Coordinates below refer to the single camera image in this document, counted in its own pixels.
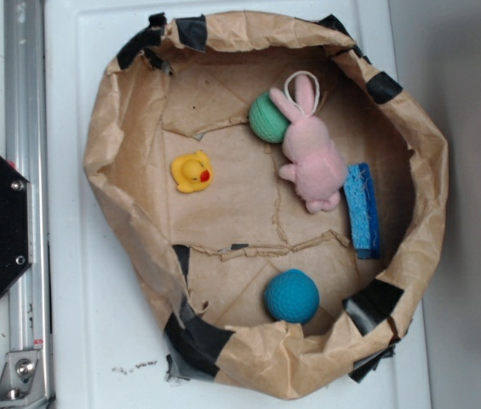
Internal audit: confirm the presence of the pink plush bunny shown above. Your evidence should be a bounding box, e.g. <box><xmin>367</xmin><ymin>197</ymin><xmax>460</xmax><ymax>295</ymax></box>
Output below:
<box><xmin>269</xmin><ymin>71</ymin><xmax>347</xmax><ymax>214</ymax></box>

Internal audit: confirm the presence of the teal dimpled ball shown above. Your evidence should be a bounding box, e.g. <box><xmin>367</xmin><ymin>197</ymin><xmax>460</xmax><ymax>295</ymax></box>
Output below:
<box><xmin>264</xmin><ymin>269</ymin><xmax>320</xmax><ymax>325</ymax></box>

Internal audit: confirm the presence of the brown paper bag bin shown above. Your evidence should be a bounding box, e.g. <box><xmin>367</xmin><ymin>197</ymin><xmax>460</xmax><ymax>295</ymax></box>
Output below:
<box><xmin>83</xmin><ymin>11</ymin><xmax>449</xmax><ymax>400</ymax></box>

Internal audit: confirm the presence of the metal corner bracket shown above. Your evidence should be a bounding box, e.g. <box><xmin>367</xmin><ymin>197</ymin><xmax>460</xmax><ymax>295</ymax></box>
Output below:
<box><xmin>0</xmin><ymin>349</ymin><xmax>45</xmax><ymax>408</ymax></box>

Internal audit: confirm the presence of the blue sponge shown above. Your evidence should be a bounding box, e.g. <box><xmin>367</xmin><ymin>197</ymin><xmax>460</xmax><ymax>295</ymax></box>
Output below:
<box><xmin>343</xmin><ymin>163</ymin><xmax>381</xmax><ymax>259</ymax></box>

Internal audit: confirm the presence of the yellow rubber duck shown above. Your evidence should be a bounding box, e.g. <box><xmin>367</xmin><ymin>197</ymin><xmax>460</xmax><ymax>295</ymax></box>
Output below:
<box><xmin>170</xmin><ymin>150</ymin><xmax>214</xmax><ymax>193</ymax></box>

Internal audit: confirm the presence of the green knitted ball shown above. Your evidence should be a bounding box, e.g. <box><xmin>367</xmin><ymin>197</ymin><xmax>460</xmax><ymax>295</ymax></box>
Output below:
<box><xmin>249</xmin><ymin>92</ymin><xmax>290</xmax><ymax>144</ymax></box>

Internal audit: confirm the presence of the aluminium extrusion rail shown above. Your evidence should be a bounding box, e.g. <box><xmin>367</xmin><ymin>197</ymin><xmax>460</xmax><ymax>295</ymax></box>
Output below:
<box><xmin>3</xmin><ymin>1</ymin><xmax>55</xmax><ymax>408</ymax></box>

